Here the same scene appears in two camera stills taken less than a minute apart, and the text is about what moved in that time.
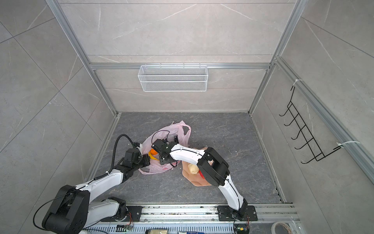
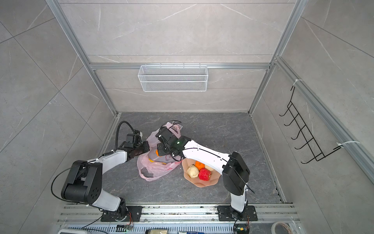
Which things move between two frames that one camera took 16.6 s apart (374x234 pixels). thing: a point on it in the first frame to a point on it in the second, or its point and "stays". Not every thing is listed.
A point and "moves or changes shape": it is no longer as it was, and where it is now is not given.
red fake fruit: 201,174 stays
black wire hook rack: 311,142 stays
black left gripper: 146,158 to 146,146
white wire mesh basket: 170,78 stays
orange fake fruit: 153,151 moves or changes shape
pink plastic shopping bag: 180,130 moves or changes shape
